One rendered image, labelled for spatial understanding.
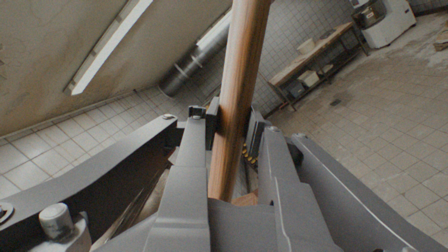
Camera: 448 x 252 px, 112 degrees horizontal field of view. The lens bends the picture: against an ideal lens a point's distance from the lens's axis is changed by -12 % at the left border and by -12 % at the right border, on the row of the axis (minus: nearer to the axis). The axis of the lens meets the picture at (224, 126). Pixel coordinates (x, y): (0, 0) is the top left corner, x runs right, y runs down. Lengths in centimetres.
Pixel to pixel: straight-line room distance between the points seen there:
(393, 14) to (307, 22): 180
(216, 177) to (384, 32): 513
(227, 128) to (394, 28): 527
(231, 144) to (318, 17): 558
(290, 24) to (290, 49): 63
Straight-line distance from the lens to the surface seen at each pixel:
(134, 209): 161
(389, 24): 529
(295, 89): 476
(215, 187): 19
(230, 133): 16
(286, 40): 534
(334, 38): 487
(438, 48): 431
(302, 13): 555
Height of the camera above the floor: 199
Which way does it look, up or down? 14 degrees down
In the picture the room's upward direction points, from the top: 43 degrees counter-clockwise
